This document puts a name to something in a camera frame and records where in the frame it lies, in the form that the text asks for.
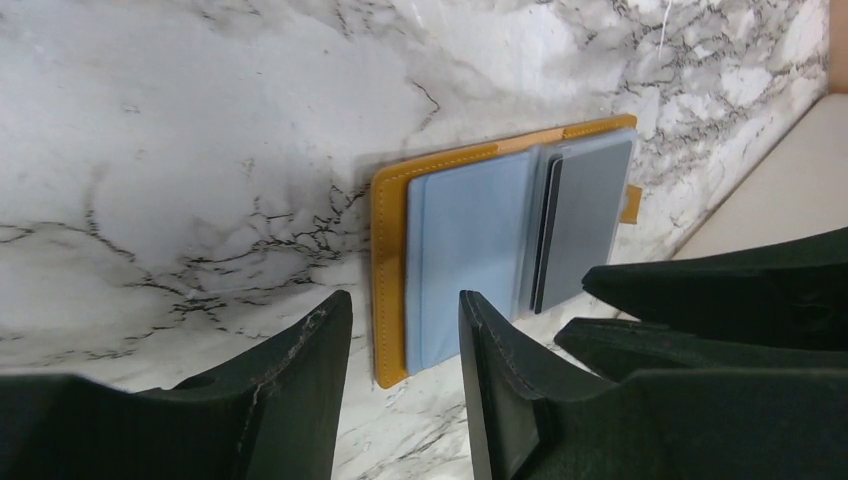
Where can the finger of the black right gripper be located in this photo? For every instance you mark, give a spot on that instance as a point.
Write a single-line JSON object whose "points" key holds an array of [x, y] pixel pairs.
{"points": [[787, 295], [615, 348]]}

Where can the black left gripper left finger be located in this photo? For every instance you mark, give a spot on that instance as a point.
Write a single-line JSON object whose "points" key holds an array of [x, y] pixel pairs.
{"points": [[272, 412]]}

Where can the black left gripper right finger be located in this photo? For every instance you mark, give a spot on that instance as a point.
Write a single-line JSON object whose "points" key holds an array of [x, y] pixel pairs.
{"points": [[534, 415]]}

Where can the yellow leather card holder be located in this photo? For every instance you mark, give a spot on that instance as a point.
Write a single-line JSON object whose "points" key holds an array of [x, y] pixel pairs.
{"points": [[388, 212]]}

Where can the white plastic tray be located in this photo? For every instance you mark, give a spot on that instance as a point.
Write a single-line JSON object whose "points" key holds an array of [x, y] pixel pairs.
{"points": [[799, 189]]}

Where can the peach desk organizer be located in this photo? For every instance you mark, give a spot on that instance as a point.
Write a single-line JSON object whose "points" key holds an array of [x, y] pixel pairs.
{"points": [[838, 32]]}

